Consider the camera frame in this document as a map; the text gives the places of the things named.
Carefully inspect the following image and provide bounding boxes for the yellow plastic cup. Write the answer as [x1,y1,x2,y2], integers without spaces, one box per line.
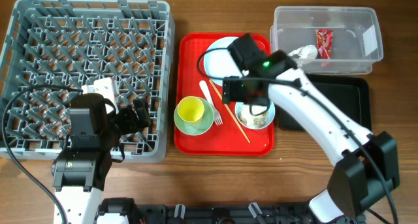
[177,96,204,124]

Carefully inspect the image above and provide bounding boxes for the light blue bowl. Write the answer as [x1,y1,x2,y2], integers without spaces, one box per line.
[234,102,276,130]

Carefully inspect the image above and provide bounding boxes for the white tissue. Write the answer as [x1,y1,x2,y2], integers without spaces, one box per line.
[288,44,318,59]

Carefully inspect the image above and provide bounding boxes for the red snack wrapper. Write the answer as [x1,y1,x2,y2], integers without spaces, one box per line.
[315,29,334,59]

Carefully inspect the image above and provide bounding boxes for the rice food leftovers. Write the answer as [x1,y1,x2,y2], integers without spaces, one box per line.
[236,104,268,129]

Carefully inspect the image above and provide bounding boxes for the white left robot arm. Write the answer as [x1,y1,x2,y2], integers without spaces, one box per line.
[52,93,151,223]

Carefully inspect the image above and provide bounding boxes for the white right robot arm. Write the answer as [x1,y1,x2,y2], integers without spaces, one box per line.
[223,34,400,223]

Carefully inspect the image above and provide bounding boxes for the grey dishwasher rack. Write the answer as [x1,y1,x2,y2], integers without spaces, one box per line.
[1,0,175,163]

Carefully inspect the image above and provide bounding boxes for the black food waste tray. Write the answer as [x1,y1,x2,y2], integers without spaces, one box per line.
[277,72,372,132]

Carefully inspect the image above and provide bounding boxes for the light blue plate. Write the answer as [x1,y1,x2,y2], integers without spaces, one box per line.
[203,50,242,86]

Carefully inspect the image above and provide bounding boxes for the wooden chopstick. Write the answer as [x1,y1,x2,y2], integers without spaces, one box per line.
[209,79,251,144]

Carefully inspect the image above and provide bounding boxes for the red plastic tray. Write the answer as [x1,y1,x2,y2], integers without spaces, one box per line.
[174,33,275,156]

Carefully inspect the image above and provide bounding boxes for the green saucer bowl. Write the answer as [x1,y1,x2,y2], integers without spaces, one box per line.
[174,97,214,136]

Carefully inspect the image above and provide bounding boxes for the white plastic fork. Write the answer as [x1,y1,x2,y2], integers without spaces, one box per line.
[199,80,223,126]

